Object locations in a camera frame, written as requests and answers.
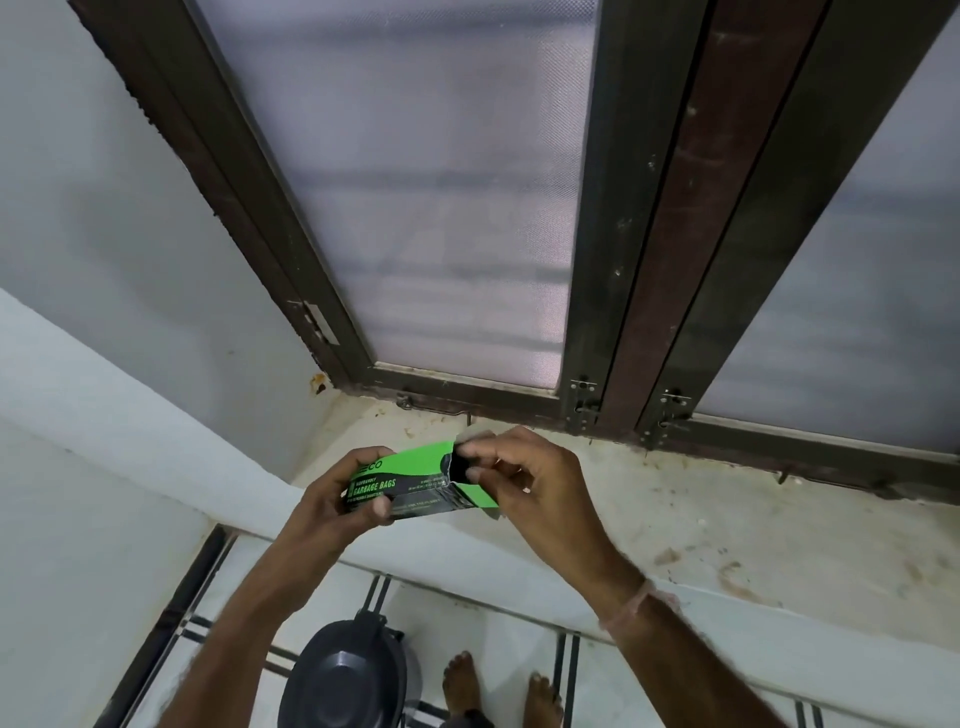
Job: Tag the person's right hand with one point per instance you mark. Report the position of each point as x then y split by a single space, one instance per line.
559 510

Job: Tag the person's left hand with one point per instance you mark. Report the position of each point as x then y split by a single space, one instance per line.
322 510

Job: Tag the person's right thumb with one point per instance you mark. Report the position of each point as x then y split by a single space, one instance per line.
474 461

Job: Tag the person's left thumb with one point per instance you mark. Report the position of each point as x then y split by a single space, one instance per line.
369 510

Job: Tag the black garbage bag roll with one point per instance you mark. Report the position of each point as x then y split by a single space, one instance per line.
456 471

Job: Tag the green and black bag box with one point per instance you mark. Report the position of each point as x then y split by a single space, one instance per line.
420 476

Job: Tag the person's left forearm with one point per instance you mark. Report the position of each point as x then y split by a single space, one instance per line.
255 637

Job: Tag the person's right forearm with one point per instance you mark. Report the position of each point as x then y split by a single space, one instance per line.
690 667

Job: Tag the metal window stay hook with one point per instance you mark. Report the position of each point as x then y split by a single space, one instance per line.
435 409

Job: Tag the metal tower bolt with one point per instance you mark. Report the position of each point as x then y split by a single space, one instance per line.
583 405
673 416

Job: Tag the dark grey dustbin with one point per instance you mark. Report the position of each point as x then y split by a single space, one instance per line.
352 675

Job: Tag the metal window hinge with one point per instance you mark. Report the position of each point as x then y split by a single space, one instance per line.
319 322

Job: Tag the person's left foot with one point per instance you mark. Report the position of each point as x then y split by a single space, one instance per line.
463 686

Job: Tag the person's foot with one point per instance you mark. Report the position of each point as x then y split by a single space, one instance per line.
463 686
544 701

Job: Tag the pale thread wristband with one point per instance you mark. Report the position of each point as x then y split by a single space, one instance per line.
634 604

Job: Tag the person's right foot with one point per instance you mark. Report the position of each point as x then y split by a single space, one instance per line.
544 701

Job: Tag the wide frosted glass pane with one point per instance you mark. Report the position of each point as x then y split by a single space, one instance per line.
420 187

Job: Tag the stone window sill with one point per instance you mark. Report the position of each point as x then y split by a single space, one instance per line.
750 540

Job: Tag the narrow frosted glass pane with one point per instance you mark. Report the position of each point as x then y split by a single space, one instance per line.
847 300

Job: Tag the dark brown window frame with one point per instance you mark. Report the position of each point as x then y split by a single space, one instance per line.
675 247

